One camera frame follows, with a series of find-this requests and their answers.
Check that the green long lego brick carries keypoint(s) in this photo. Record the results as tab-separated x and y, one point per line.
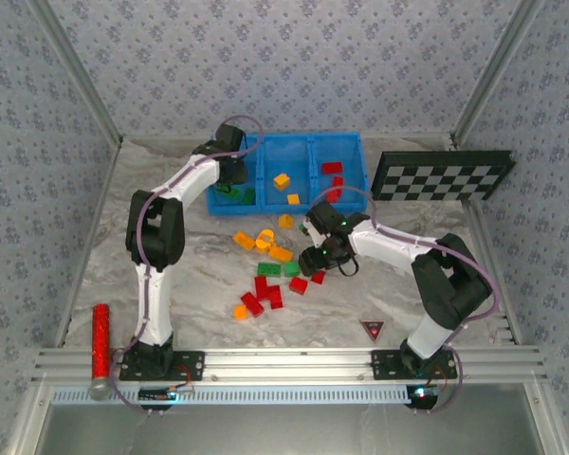
269	269

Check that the orange lego brick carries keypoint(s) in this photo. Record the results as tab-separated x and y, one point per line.
240	312

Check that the yellow square lego brick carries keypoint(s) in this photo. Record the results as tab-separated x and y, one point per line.
281	181

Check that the red lego brick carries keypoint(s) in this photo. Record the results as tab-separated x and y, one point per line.
299	285
275	298
338	181
332	168
261	284
318	278
252	303
334	195

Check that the yellow long lego brick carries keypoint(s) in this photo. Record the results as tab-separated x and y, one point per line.
244	240

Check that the black grey checkerboard panel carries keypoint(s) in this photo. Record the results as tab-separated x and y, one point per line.
441	177

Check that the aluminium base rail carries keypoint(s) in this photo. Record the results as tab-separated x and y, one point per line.
289	362

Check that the red black triangle marker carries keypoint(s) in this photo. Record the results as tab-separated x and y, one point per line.
372	328

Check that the aluminium frame post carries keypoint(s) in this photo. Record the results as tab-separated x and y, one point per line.
495	71
79	71

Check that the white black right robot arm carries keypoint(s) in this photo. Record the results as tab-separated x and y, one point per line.
389	246

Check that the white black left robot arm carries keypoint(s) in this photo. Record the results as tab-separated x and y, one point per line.
154	294

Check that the small electronics board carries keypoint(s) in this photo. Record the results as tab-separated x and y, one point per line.
161	392
422	393

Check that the aluminium side rail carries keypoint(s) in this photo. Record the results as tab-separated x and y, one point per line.
91	237
476	218

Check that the blue plastic bin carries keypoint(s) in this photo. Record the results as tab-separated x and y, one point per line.
253	161
346	151
284	156

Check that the yellow sloped lego brick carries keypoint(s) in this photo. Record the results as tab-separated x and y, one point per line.
285	221

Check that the green square lego brick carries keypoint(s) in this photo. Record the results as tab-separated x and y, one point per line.
291	269

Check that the red glitter cylinder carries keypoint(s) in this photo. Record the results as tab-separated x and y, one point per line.
100	341

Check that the yellow round lego piece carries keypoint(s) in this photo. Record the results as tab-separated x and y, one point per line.
260	244

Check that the small yellow lego brick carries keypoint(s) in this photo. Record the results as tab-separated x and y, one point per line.
293	199

